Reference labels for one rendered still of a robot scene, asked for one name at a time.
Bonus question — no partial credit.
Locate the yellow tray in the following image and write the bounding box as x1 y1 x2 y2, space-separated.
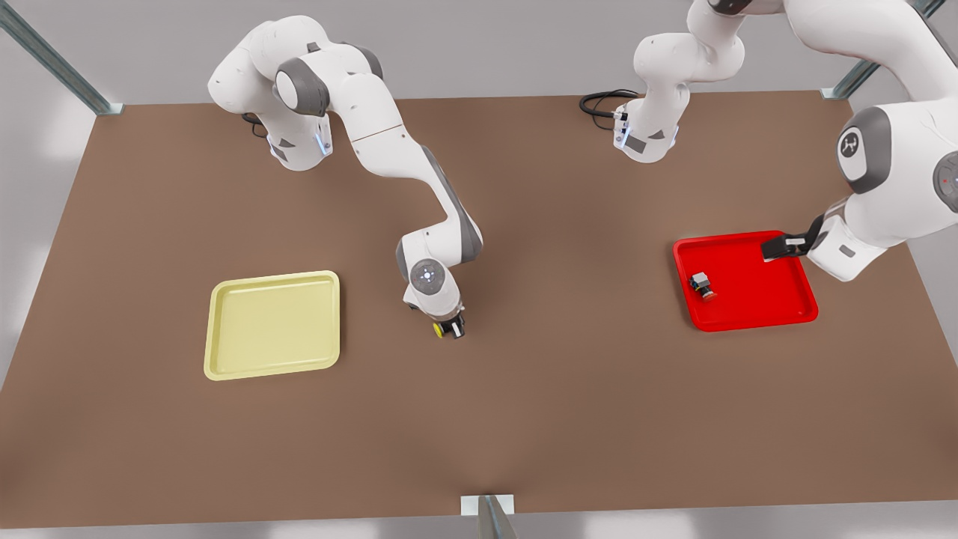
204 270 341 382

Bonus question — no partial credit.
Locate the red tray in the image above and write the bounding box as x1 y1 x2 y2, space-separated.
672 231 820 332

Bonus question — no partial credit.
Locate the silver frame post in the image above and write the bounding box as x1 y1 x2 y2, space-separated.
820 0 947 101
0 0 125 117
460 494 517 539

